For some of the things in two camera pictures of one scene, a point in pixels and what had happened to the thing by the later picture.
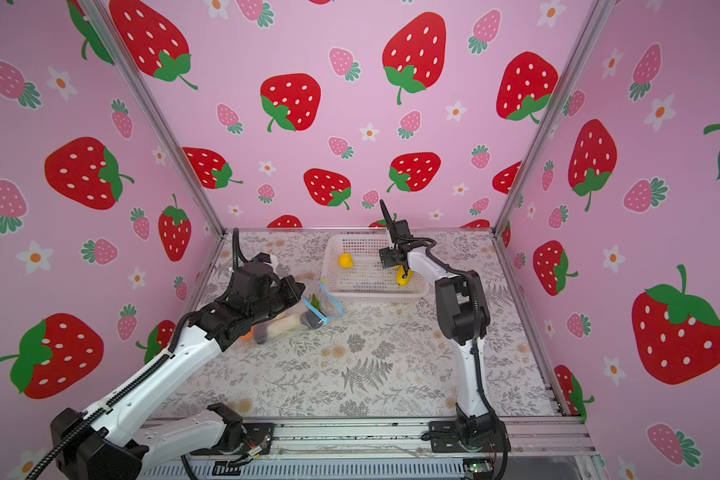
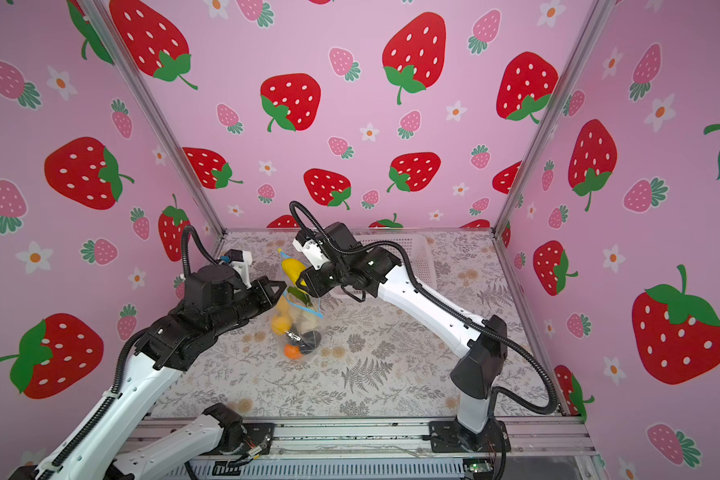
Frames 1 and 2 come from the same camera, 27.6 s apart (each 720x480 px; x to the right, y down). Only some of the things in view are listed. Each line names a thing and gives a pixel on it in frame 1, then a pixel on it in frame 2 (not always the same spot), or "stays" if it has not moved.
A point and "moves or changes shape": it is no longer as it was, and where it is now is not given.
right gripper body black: (393, 257) -> (315, 282)
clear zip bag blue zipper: (317, 307) moves or changes shape
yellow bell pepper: (400, 272) moves or changes shape
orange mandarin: (248, 336) -> (293, 352)
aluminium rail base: (542, 450) stays
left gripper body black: (291, 291) -> (258, 294)
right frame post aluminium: (600, 11) stays
